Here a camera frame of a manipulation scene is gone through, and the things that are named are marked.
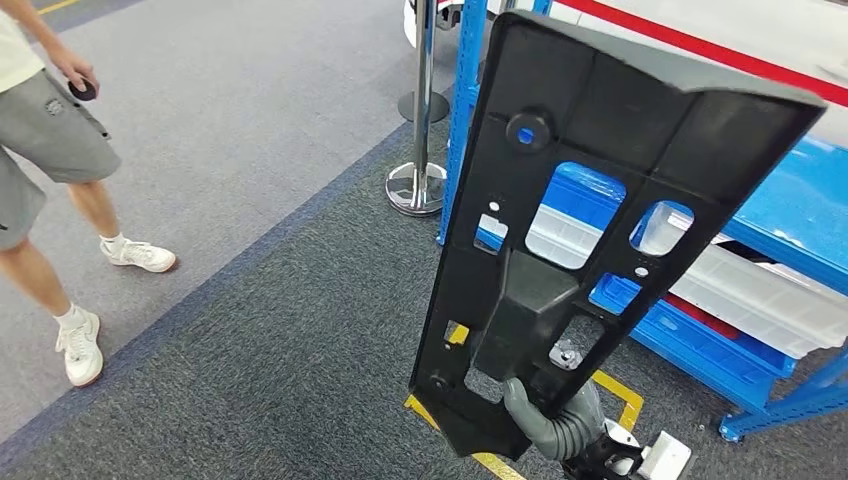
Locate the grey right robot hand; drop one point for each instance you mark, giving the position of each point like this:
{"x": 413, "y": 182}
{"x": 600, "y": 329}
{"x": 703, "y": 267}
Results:
{"x": 526, "y": 424}

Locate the person's hand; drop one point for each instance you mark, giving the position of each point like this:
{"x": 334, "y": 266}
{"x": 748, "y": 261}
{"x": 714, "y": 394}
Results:
{"x": 73, "y": 66}

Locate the black round object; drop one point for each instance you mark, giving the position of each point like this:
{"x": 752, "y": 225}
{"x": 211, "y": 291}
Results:
{"x": 85, "y": 94}

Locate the black plastic panel part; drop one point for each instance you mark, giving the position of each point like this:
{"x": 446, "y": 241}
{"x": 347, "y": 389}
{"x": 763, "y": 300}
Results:
{"x": 596, "y": 99}

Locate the person's forearm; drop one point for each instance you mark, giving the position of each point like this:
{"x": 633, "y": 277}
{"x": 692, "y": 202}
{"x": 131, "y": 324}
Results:
{"x": 33, "y": 26}

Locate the blue metal shelf rack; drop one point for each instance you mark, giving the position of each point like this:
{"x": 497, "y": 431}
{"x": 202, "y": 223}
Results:
{"x": 464, "y": 99}

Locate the person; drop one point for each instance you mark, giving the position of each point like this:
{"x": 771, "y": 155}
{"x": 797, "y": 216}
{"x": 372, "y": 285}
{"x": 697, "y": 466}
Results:
{"x": 53, "y": 132}

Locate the blue plastic bin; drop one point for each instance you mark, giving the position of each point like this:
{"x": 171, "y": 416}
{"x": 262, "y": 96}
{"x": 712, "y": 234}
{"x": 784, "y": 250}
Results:
{"x": 583, "y": 185}
{"x": 696, "y": 358}

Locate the red object in bin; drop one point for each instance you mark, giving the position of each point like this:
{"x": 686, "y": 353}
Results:
{"x": 702, "y": 318}

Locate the white car with red stripe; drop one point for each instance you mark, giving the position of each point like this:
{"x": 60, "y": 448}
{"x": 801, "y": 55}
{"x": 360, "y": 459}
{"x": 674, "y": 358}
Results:
{"x": 762, "y": 33}

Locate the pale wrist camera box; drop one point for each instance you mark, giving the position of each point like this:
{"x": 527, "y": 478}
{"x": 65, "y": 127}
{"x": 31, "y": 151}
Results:
{"x": 666, "y": 458}

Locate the chrome stanchion post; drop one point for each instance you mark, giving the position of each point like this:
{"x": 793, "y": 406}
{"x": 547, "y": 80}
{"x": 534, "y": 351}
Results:
{"x": 417, "y": 192}

